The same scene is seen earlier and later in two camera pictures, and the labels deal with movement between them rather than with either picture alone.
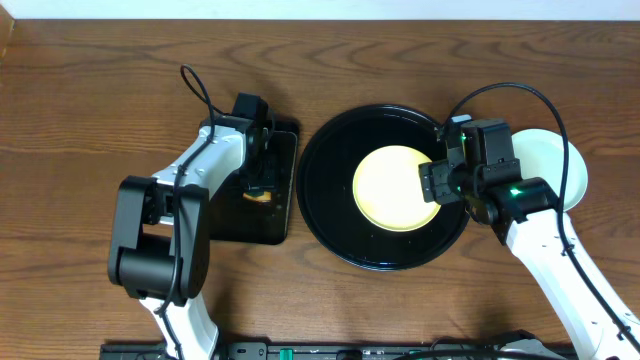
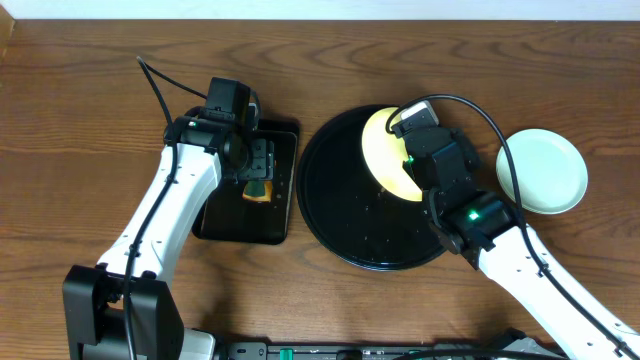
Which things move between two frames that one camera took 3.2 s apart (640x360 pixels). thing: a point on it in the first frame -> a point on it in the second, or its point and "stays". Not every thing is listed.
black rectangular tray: x=234 y=218 stays
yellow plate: x=387 y=189 -> x=383 y=154
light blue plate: x=542 y=154 stays
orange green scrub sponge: x=264 y=196 stays
